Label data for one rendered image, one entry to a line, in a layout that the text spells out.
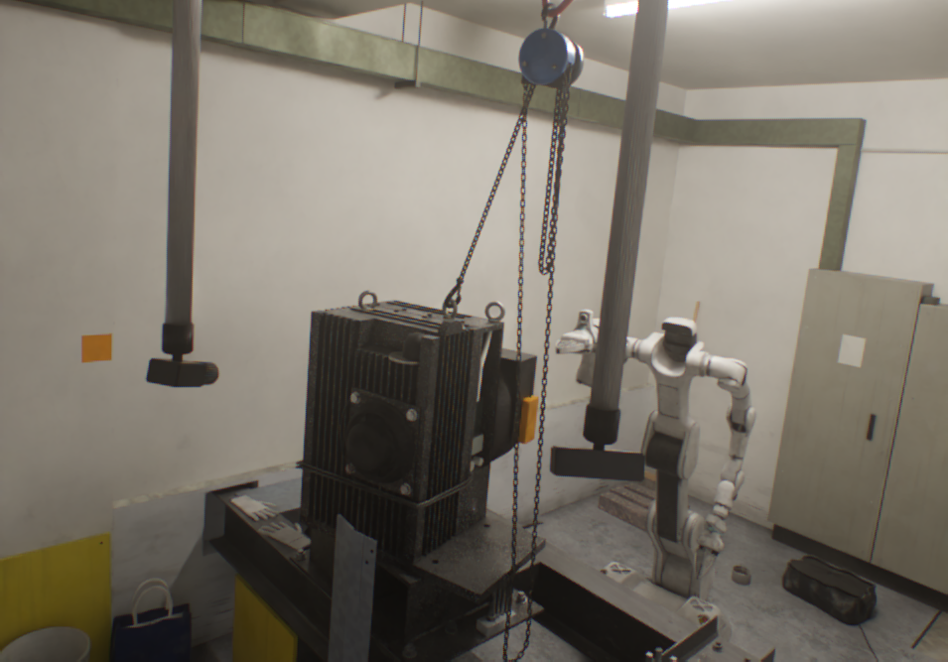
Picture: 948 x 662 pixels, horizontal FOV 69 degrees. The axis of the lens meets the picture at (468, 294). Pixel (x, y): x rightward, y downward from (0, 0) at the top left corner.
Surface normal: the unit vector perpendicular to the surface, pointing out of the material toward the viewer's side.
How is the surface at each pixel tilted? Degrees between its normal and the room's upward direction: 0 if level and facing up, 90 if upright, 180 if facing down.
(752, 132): 90
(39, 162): 90
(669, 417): 111
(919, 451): 90
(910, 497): 90
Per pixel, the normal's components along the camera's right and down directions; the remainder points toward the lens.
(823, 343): -0.73, 0.04
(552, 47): -0.50, 0.12
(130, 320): 0.67, 0.17
